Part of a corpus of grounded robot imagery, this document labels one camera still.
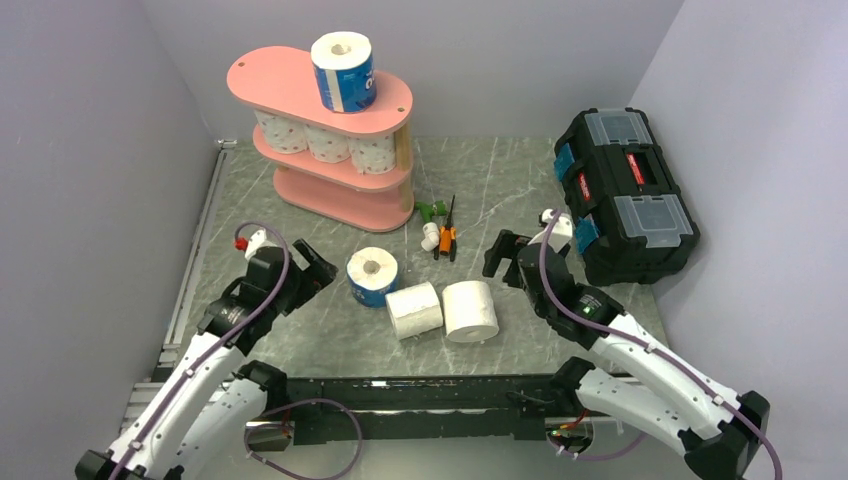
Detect plain white embossed roll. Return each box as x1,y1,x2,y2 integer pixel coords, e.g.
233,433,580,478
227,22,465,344
442,281,500,343

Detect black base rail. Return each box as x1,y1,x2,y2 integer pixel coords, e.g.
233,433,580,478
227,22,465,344
248,374,584,452

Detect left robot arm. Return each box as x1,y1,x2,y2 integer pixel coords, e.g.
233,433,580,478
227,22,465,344
74,239,338,479

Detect orange black pliers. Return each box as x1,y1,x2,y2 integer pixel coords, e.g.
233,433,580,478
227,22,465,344
433,196,457,262

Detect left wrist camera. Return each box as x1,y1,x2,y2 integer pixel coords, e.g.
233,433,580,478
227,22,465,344
234,228,279,261

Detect white pipe elbow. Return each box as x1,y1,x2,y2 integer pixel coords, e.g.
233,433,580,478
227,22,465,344
420,222,440,252

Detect floral paper roll large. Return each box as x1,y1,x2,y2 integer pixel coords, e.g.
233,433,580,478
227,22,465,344
254,109,308,155

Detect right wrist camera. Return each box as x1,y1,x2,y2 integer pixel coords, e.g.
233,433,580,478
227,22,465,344
530,209,574,256

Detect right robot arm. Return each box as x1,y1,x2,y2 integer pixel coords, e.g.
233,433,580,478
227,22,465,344
482,230,770,479

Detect pink three-tier shelf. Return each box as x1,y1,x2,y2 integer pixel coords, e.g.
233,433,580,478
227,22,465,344
226,46,414,232

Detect black tool box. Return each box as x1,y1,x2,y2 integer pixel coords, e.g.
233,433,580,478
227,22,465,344
554,107,700,286

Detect plain white paper roll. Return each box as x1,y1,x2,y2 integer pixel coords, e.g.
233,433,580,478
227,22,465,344
385,282,444,340

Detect green pipe fitting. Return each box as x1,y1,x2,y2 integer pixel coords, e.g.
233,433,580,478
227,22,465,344
414,200,448,224

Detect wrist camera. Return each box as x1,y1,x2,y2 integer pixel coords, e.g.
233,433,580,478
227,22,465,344
530,209,574,256
234,228,279,261

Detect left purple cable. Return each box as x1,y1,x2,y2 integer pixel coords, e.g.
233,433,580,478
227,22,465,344
105,221,364,480

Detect blue paper roll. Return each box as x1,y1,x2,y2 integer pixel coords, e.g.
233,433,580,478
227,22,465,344
310,31,377,113

